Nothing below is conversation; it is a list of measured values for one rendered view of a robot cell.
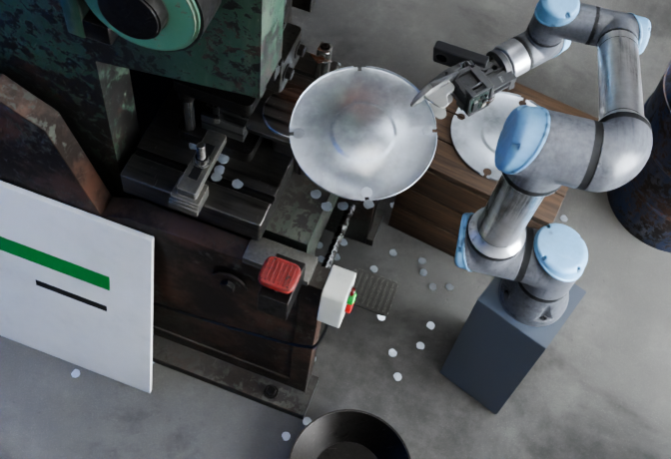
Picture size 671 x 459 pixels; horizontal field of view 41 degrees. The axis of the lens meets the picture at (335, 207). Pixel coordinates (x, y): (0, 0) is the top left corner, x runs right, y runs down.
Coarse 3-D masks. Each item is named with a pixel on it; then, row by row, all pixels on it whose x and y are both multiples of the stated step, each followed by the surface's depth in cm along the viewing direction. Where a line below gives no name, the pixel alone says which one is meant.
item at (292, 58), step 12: (288, 0) 160; (288, 12) 163; (288, 24) 165; (288, 36) 164; (300, 36) 165; (288, 48) 162; (300, 48) 166; (288, 60) 163; (288, 72) 163; (276, 84) 165
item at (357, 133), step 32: (320, 96) 179; (352, 96) 179; (384, 96) 179; (320, 128) 176; (352, 128) 176; (384, 128) 176; (416, 128) 177; (320, 160) 174; (352, 160) 174; (384, 160) 174; (416, 160) 174; (352, 192) 172; (384, 192) 172
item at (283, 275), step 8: (272, 256) 164; (264, 264) 163; (272, 264) 163; (280, 264) 164; (288, 264) 164; (296, 264) 164; (264, 272) 162; (272, 272) 163; (280, 272) 163; (288, 272) 163; (296, 272) 163; (264, 280) 162; (272, 280) 162; (280, 280) 162; (288, 280) 162; (296, 280) 162; (272, 288) 162; (280, 288) 161; (288, 288) 161
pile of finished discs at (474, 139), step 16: (496, 96) 241; (512, 96) 242; (480, 112) 238; (496, 112) 238; (464, 128) 235; (480, 128) 235; (496, 128) 235; (464, 144) 232; (480, 144) 232; (496, 144) 232; (464, 160) 229; (480, 160) 230; (496, 176) 228
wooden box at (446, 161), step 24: (528, 96) 242; (432, 168) 228; (456, 168) 228; (408, 192) 240; (432, 192) 235; (456, 192) 230; (480, 192) 225; (408, 216) 249; (432, 216) 244; (456, 216) 238; (552, 216) 223; (432, 240) 253; (456, 240) 248
